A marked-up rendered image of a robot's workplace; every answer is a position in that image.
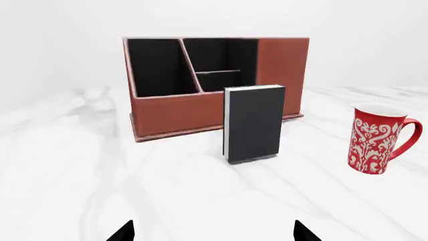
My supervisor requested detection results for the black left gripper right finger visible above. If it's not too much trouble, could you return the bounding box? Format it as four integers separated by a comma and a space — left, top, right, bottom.
294, 219, 323, 241

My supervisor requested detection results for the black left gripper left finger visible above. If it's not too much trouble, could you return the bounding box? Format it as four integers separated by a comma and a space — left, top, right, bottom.
106, 219, 135, 241

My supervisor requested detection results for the black hardcover book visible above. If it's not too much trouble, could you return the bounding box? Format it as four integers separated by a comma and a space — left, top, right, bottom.
222, 84, 286, 165

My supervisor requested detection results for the brown leather desk caddy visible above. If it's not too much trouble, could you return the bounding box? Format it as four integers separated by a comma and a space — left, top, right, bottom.
122, 36, 310, 144

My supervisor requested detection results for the red white patterned mug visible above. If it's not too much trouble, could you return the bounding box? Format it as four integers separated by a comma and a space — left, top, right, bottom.
347, 104, 424, 175

